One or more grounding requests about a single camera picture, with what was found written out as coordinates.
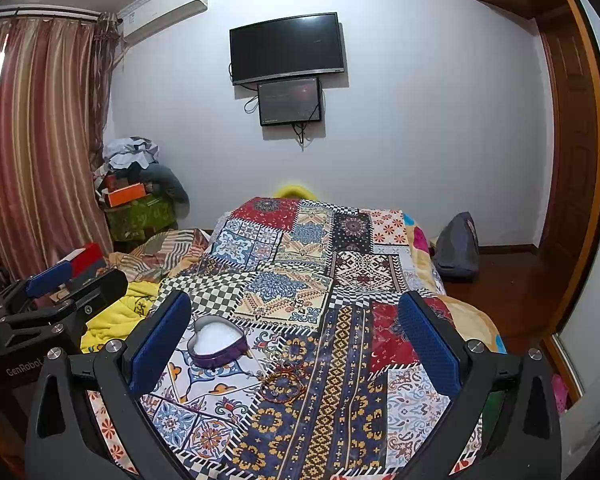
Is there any red braided bracelet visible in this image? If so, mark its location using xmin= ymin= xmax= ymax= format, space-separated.
xmin=258 ymin=363 xmax=310 ymax=406

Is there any yellow cartoon towel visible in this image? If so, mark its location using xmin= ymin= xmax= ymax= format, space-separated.
xmin=80 ymin=281 xmax=159 ymax=353

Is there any striped red curtain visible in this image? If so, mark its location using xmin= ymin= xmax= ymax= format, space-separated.
xmin=0 ymin=15 xmax=118 ymax=278

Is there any pile of grey clothes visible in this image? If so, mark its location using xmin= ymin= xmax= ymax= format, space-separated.
xmin=93 ymin=136 xmax=189 ymax=205

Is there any small wall monitor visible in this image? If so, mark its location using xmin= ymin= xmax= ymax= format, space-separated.
xmin=258 ymin=77 xmax=323 ymax=127

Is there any dark grey backpack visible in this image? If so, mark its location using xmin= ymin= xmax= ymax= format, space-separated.
xmin=432 ymin=211 xmax=480 ymax=281

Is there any red white box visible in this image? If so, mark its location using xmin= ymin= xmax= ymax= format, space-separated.
xmin=57 ymin=242 xmax=104 ymax=278

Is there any green patterned storage box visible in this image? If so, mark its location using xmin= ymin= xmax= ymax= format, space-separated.
xmin=104 ymin=195 xmax=178 ymax=243

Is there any heart-shaped purple jewelry tin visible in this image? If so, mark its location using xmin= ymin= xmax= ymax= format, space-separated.
xmin=187 ymin=315 xmax=249 ymax=370

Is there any patchwork patterned bedspread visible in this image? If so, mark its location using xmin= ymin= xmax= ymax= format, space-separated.
xmin=87 ymin=196 xmax=506 ymax=480

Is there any brown wooden wardrobe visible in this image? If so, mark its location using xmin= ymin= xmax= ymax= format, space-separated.
xmin=478 ymin=0 xmax=600 ymax=336

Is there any yellow round object behind bed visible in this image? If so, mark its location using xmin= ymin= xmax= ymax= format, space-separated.
xmin=274 ymin=184 xmax=316 ymax=200

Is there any white air conditioner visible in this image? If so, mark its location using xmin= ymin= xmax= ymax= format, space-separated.
xmin=120 ymin=0 xmax=208 ymax=46

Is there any orange box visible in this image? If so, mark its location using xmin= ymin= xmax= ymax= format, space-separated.
xmin=107 ymin=183 xmax=146 ymax=208

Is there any striped brown blanket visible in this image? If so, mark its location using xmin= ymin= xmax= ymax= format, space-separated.
xmin=105 ymin=229 xmax=210 ymax=283

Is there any large wall television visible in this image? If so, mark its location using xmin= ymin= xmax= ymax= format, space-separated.
xmin=230 ymin=12 xmax=346 ymax=84

